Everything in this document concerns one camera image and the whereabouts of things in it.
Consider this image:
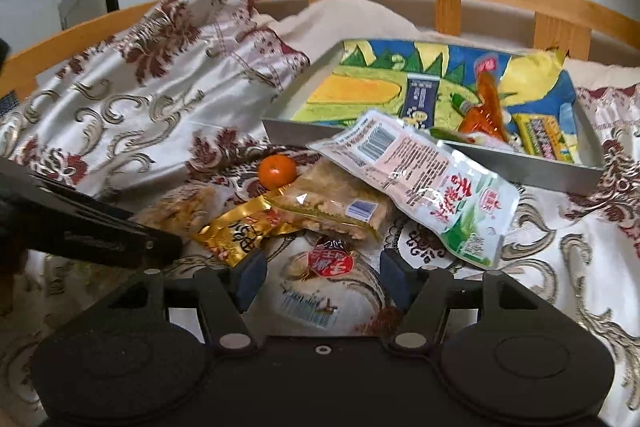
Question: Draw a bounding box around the green sausage stick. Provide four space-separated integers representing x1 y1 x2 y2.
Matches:
450 92 476 118

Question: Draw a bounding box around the navy blue stick packet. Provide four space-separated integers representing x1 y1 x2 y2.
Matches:
400 74 441 128

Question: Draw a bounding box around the white pillow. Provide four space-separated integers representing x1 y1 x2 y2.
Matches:
260 0 431 58

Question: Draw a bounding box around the red label white packet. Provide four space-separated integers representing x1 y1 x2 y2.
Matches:
265 237 381 330

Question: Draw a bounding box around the yellow black candy packet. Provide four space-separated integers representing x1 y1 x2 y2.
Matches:
515 113 576 160

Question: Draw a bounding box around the orange snack packet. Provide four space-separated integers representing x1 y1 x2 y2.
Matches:
457 57 512 142

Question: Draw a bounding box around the large white green snack packet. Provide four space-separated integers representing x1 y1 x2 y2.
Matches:
307 109 518 270

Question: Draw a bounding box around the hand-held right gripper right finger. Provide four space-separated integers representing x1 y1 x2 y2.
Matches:
379 249 566 354

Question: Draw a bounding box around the gold snack packet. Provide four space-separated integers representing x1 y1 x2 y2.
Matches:
192 197 296 268

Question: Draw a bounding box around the orange tangerine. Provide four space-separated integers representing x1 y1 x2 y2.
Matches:
258 155 298 186

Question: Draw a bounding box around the floral satin blanket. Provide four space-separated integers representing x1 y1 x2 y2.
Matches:
0 0 640 427

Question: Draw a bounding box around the clear nut bar packet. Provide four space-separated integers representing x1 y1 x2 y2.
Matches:
130 184 216 238

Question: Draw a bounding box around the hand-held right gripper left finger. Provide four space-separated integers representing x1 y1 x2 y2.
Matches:
75 249 268 354

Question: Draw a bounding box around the metal tray with painted lining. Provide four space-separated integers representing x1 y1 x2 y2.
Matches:
262 38 606 195

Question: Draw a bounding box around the clear rice cracker packet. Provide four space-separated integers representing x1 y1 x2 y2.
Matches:
267 159 396 245

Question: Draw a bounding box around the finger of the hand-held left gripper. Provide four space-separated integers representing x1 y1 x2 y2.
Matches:
60 193 184 269

